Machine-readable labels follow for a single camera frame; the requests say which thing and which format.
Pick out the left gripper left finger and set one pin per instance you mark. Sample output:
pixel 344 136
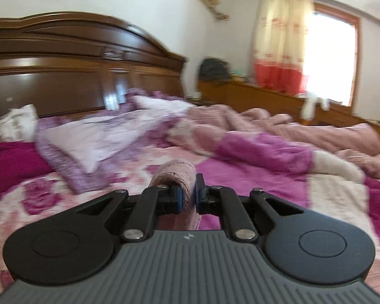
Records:
pixel 154 202

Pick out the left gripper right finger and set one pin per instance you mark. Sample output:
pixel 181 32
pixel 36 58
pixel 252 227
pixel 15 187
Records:
pixel 224 203

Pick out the pink knit cardigan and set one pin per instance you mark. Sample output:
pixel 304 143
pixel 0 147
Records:
pixel 180 176

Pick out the lilac ruffled pillow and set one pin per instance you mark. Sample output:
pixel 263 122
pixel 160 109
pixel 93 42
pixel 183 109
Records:
pixel 88 152

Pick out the wooden side cabinet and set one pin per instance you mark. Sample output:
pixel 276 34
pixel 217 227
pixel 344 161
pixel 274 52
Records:
pixel 241 96

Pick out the dark bag on cabinet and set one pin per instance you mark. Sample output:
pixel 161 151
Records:
pixel 214 69

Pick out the white plush toy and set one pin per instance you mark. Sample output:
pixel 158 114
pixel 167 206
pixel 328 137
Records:
pixel 308 110

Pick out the magenta patchwork quilt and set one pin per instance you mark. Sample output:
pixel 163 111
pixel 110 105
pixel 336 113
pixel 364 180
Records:
pixel 294 171

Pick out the dusty pink blanket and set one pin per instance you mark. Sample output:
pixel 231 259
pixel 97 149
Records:
pixel 358 144

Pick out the magenta pillow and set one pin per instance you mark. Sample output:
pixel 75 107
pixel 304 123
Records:
pixel 20 161

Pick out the white crumpled cloth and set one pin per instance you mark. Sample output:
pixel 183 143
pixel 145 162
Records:
pixel 19 124

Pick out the red white curtain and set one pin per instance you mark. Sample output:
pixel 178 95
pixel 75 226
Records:
pixel 279 44

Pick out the dark wooden headboard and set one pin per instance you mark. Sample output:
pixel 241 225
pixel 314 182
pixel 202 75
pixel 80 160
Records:
pixel 75 63

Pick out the window with wooden frame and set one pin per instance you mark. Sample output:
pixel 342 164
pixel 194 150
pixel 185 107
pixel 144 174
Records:
pixel 332 55

